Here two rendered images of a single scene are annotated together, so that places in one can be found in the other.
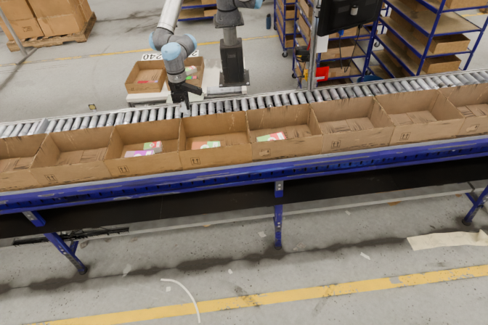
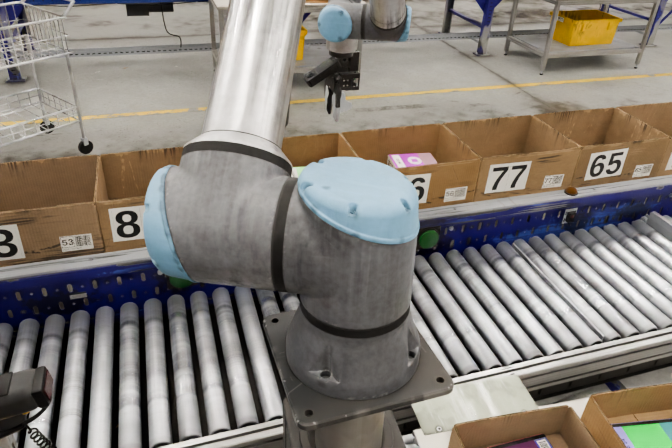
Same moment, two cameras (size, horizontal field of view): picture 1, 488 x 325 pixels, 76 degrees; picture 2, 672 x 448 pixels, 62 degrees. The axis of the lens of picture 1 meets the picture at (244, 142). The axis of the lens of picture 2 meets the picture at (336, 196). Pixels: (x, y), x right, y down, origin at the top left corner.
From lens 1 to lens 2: 2.94 m
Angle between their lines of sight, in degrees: 104
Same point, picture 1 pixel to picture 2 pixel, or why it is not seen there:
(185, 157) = (330, 145)
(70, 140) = (551, 168)
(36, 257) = not seen: hidden behind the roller
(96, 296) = not seen: hidden behind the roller
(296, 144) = (149, 163)
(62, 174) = (495, 133)
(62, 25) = not seen: outside the picture
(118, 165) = (424, 135)
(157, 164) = (371, 148)
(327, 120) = (54, 255)
